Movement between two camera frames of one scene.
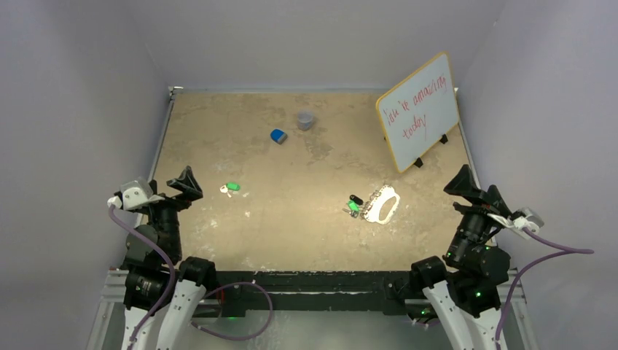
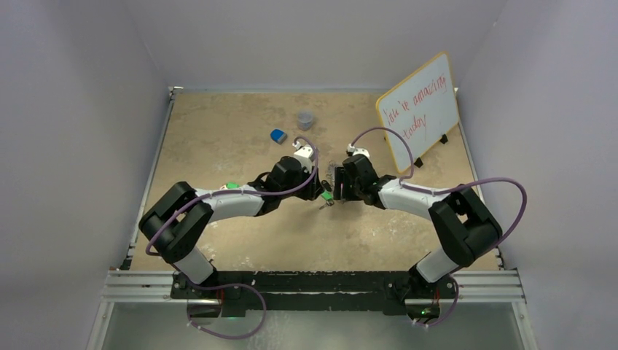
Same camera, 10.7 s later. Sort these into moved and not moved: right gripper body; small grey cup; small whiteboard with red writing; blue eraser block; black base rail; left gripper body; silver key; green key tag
Moved: silver key; green key tag; left gripper body; right gripper body
Not moved: blue eraser block; small whiteboard with red writing; small grey cup; black base rail
